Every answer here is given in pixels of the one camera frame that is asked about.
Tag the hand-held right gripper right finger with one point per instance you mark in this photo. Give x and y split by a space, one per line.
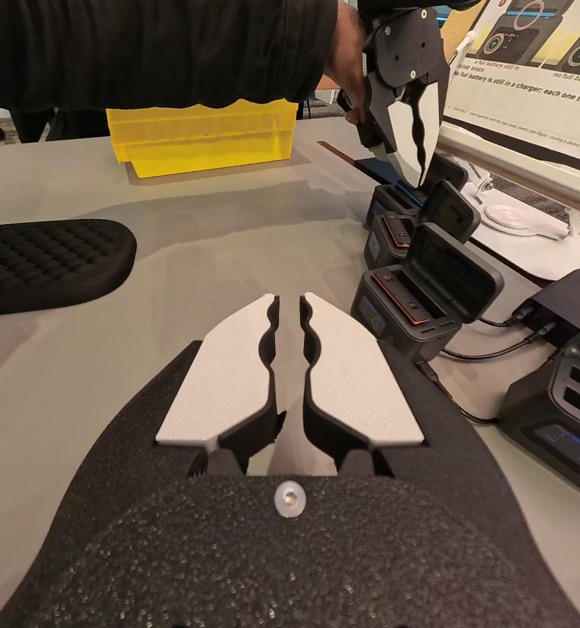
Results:
364 388

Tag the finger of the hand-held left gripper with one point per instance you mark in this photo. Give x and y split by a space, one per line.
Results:
403 137
437 113

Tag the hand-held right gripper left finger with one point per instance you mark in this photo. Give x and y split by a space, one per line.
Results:
216 388

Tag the black battery charger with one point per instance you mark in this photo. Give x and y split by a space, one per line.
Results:
447 175
457 270
555 412
452 211

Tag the yellow plastic bin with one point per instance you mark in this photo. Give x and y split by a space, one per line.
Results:
202 137

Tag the black usb hub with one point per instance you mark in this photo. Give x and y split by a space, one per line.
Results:
570 304

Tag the person's left forearm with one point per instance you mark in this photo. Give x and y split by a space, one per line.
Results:
153 49

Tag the person's left hand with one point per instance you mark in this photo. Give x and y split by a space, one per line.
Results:
349 59

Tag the instruction board on stand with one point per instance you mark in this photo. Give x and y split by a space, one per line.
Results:
526 98

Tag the white stand base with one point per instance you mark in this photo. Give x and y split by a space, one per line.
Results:
545 245

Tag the black honeycomb pad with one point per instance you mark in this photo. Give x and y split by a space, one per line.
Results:
45 260

